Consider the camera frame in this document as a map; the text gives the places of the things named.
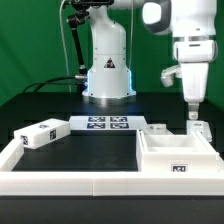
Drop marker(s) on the white door panel with knob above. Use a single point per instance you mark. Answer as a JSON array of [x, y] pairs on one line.
[[156, 129]]

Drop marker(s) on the white U-shaped fence frame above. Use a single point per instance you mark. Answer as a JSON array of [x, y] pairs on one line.
[[102, 183]]

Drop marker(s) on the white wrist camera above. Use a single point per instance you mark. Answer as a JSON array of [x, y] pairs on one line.
[[168, 75]]

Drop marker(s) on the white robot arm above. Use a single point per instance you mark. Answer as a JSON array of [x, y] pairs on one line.
[[191, 24]]

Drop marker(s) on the white cabinet top block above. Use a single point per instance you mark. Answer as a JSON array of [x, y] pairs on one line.
[[43, 133]]

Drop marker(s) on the white marker base plate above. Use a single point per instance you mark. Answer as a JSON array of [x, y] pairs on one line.
[[107, 122]]

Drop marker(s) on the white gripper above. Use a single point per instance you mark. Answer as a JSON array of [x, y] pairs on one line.
[[194, 82]]

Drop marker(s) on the white cabinet body box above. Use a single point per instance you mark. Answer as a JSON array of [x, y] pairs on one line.
[[176, 153]]

